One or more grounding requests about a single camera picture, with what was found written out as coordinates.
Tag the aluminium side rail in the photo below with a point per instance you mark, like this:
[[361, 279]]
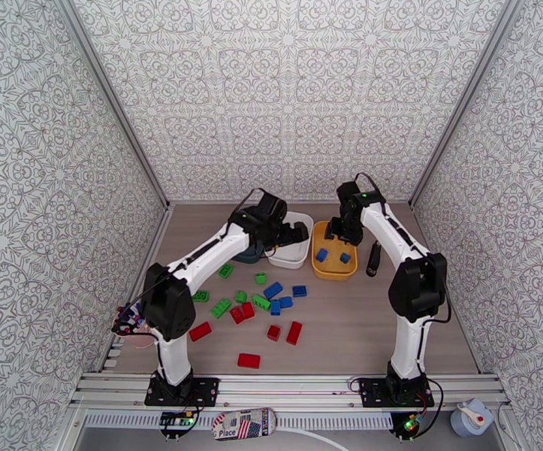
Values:
[[156, 243]]

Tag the long green lego brick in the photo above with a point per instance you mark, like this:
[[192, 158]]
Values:
[[221, 308], [261, 302]]

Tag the light blue round dispenser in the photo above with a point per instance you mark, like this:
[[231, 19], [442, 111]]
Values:
[[471, 419]]

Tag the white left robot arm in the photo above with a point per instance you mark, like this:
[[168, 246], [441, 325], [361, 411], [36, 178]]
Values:
[[172, 355]]

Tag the small red lego brick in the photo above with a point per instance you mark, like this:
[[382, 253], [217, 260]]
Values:
[[248, 310], [274, 332], [237, 315]]

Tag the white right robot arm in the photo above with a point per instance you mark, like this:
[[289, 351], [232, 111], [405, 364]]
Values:
[[407, 351]]

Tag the dark teal plastic container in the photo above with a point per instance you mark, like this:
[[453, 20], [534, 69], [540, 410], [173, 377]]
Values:
[[247, 257]]

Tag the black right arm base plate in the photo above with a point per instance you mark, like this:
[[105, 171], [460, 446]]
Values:
[[372, 392]]

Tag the black handheld tool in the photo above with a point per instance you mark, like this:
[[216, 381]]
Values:
[[373, 259]]

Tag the circuit board with green light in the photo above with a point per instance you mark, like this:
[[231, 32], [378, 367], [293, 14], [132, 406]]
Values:
[[412, 425]]

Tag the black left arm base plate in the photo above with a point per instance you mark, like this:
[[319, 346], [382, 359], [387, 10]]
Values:
[[205, 391]]

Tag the aluminium frame post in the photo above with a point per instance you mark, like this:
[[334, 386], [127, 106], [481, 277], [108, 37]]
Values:
[[463, 106], [111, 102]]

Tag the aluminium front rail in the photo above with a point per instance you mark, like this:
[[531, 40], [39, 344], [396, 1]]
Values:
[[290, 391]]

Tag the yellow plastic container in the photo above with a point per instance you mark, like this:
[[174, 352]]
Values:
[[332, 271]]

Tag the white plastic container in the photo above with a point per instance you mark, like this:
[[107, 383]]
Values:
[[294, 257]]

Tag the flat green lego plate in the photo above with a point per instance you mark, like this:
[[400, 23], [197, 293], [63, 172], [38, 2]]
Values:
[[226, 270]]

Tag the pen holder with pens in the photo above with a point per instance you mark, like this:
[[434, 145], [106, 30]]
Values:
[[128, 320]]

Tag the small green lego brick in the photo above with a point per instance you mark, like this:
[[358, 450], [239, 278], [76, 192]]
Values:
[[261, 278], [241, 296]]

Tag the pink translucent disc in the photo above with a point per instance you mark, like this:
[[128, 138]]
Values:
[[139, 340]]

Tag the long blue lego brick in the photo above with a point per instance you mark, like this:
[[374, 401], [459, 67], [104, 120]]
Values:
[[273, 290]]

